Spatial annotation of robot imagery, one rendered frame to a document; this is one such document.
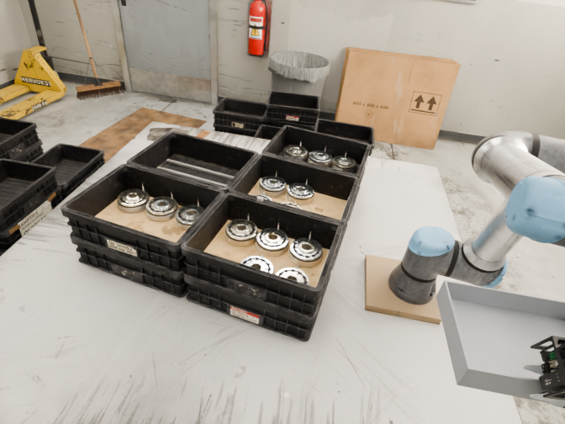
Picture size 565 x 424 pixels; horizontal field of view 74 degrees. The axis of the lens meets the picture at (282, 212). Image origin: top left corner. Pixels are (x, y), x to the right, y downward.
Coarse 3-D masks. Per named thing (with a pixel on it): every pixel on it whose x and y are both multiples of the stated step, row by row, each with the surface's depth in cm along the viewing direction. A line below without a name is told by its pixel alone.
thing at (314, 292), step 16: (272, 208) 119; (336, 224) 115; (336, 240) 109; (192, 256) 101; (208, 256) 99; (240, 272) 98; (256, 272) 96; (288, 288) 95; (304, 288) 93; (320, 288) 94
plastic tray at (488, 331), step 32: (448, 288) 77; (480, 288) 76; (448, 320) 71; (480, 320) 75; (512, 320) 76; (544, 320) 76; (480, 352) 68; (512, 352) 69; (480, 384) 62; (512, 384) 61
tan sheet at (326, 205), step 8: (256, 184) 147; (256, 192) 142; (272, 200) 139; (280, 200) 139; (288, 200) 140; (320, 200) 142; (328, 200) 142; (336, 200) 143; (344, 200) 143; (304, 208) 137; (312, 208) 137; (320, 208) 138; (328, 208) 138; (336, 208) 139; (344, 208) 139; (336, 216) 135
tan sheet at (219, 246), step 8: (224, 224) 126; (224, 232) 122; (216, 240) 119; (224, 240) 119; (208, 248) 116; (216, 248) 116; (224, 248) 116; (232, 248) 117; (240, 248) 117; (248, 248) 117; (288, 248) 119; (224, 256) 114; (232, 256) 114; (240, 256) 114; (248, 256) 115; (264, 256) 115; (280, 256) 116; (288, 256) 116; (272, 264) 113; (280, 264) 113; (288, 264) 113; (296, 264) 114; (320, 264) 115; (304, 272) 111; (312, 272) 112; (320, 272) 112; (312, 280) 109
